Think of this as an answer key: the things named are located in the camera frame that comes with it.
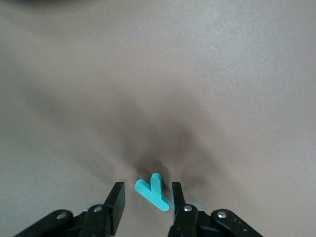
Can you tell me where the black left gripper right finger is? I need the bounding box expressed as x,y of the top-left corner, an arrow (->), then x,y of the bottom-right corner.
167,182 -> 265,237

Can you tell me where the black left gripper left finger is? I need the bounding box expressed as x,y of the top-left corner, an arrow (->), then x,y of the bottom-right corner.
14,181 -> 125,237

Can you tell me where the teal foam letter y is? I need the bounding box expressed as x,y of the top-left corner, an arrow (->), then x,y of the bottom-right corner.
134,172 -> 171,212

